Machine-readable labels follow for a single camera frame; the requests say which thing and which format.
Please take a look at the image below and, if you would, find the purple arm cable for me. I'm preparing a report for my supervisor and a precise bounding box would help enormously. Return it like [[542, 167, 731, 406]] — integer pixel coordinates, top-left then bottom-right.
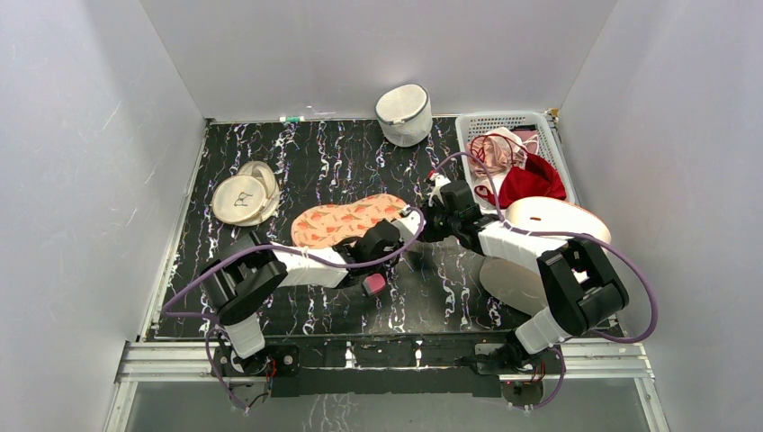
[[427, 151, 660, 412], [160, 206, 426, 412]]

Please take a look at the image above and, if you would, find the red bra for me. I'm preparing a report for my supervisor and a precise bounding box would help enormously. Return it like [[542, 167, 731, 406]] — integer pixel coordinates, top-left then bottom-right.
[[470, 155, 567, 210]]

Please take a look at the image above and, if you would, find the green white small tube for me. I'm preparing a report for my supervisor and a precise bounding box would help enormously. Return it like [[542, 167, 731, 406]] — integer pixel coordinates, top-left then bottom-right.
[[279, 116, 306, 123]]

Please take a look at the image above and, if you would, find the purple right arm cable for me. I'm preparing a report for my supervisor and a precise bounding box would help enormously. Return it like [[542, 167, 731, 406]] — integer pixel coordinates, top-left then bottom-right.
[[427, 151, 660, 412]]

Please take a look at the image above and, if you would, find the floral mesh laundry bag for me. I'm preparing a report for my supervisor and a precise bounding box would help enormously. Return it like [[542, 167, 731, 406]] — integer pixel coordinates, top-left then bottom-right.
[[291, 193, 408, 248]]

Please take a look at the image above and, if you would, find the aluminium frame rail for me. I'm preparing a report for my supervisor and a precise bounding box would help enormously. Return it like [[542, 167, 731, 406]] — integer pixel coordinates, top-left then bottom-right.
[[106, 332, 668, 431]]

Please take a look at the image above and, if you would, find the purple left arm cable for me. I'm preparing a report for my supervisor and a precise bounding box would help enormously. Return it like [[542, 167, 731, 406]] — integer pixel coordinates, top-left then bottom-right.
[[160, 206, 426, 412]]

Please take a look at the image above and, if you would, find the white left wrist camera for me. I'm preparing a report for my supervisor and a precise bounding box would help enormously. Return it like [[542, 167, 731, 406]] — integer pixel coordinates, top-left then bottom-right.
[[392, 207, 426, 242]]

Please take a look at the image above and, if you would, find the pink and grey stamp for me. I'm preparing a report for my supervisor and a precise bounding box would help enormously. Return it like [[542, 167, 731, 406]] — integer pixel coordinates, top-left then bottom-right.
[[361, 274, 387, 297]]

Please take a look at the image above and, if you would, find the white cylindrical mesh laundry bag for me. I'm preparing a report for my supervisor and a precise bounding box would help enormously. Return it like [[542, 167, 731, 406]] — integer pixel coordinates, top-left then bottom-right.
[[374, 84, 433, 148]]

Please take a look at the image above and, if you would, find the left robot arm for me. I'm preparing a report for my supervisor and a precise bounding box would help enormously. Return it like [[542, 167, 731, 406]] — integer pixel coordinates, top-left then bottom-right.
[[195, 213, 424, 374]]

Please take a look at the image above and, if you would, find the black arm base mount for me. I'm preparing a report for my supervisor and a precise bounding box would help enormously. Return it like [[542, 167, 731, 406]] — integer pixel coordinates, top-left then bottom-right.
[[205, 332, 553, 408]]

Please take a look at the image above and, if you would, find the large cream cylindrical bag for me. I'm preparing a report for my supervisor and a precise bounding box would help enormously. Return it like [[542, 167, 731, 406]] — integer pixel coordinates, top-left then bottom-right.
[[480, 196, 611, 316]]

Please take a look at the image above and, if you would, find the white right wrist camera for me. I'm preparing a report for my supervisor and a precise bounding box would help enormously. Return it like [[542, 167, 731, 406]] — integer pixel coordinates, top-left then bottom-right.
[[426, 170, 451, 203]]

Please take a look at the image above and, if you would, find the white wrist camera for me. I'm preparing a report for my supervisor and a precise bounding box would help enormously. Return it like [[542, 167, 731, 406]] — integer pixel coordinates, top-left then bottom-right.
[[392, 207, 426, 242], [426, 170, 451, 203]]

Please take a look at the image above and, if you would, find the pink bra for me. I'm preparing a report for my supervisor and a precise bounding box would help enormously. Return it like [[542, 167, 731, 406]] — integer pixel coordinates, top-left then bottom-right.
[[465, 127, 539, 185]]

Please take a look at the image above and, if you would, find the white plastic basket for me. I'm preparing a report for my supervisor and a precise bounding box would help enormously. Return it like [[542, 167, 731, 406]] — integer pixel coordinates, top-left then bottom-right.
[[455, 110, 579, 212]]

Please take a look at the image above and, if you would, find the cream round laundry bag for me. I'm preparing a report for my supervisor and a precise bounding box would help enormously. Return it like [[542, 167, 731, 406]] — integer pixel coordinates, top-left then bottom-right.
[[211, 161, 281, 227]]

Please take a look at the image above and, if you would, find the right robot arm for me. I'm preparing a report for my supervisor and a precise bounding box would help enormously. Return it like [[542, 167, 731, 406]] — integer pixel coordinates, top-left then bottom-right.
[[419, 175, 629, 373]]

